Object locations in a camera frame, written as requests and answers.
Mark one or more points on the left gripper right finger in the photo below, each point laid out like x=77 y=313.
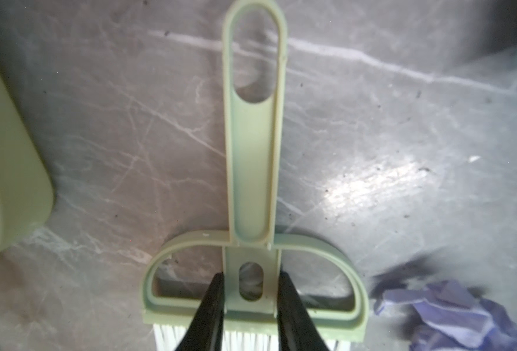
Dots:
x=296 y=330

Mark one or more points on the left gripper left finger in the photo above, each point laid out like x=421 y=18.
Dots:
x=206 y=329

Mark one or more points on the green hand brush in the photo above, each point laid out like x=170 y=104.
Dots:
x=251 y=248

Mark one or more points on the green dustpan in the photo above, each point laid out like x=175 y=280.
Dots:
x=26 y=193

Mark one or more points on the purple paper scrap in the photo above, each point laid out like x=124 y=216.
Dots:
x=453 y=319

